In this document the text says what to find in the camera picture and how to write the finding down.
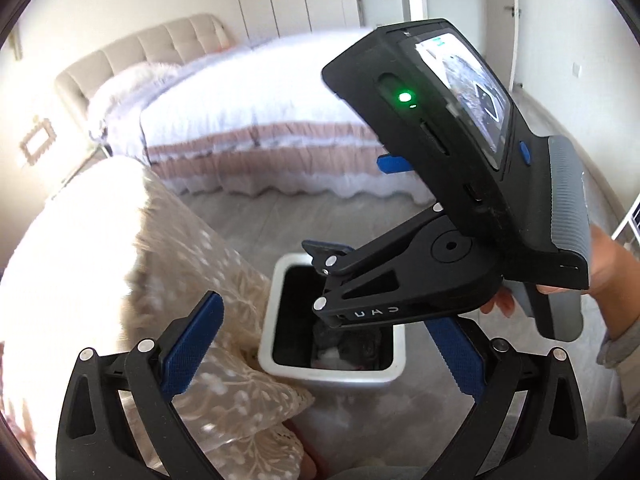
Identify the person's right hand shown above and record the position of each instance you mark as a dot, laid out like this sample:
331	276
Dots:
610	280

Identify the bed with frilled duvet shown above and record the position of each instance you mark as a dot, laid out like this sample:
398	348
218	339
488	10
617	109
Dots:
240	105

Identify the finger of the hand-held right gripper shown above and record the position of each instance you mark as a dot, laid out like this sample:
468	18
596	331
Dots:
327	247
392	163

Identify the person's right forearm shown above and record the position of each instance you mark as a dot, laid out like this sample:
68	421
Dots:
622	365

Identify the framed wall switch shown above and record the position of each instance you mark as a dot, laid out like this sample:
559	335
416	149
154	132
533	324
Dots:
36	140

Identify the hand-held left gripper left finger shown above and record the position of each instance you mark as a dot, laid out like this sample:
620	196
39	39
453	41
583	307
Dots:
195	345

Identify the white frilled pillow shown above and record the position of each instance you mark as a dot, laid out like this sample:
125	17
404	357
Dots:
130	87

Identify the beige tufted headboard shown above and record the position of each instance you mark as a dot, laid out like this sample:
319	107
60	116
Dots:
150	40

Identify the white square trash bin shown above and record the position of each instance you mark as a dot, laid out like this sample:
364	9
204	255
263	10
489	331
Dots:
325	377

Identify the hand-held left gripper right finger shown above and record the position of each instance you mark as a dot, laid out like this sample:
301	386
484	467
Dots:
457	355

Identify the beige lace tablecloth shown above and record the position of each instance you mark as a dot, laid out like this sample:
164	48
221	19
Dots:
225	285

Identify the white wall socket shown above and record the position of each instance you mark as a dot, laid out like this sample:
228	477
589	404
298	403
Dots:
579	69

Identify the gold wall ornament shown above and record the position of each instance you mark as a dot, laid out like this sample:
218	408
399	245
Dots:
16	44

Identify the white door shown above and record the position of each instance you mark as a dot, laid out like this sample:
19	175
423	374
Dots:
517	25

